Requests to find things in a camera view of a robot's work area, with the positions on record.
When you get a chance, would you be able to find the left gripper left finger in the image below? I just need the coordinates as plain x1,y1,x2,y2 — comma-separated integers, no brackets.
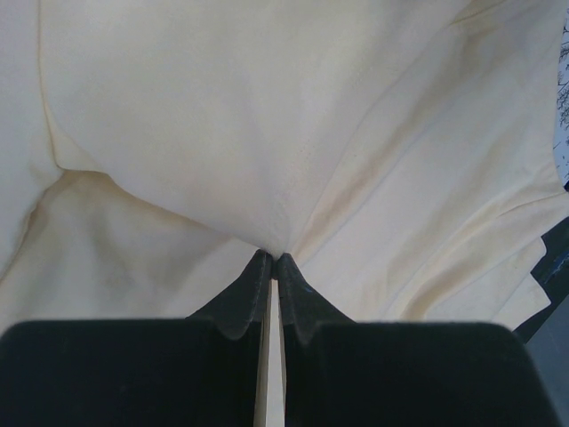
187,250,272,426

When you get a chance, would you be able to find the pale yellow t shirt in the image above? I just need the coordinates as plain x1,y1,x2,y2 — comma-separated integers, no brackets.
1,1,568,426

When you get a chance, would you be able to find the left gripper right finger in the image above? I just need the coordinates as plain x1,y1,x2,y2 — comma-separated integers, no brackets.
276,254,355,426

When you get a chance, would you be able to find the black base bar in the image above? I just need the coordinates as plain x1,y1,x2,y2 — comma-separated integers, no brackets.
515,218,569,343

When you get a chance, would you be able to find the floral table mat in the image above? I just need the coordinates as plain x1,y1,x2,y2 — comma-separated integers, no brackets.
553,15,569,190

